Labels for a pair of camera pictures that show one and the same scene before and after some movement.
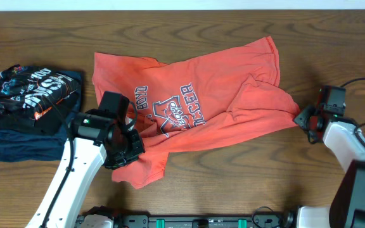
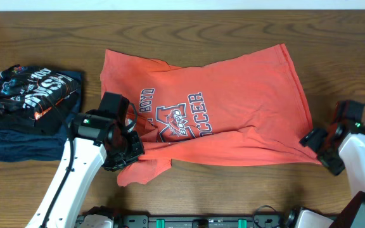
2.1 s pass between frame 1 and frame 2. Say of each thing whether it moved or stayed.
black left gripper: stayed
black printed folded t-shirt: stayed
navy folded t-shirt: stayed
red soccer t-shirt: moved
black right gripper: moved
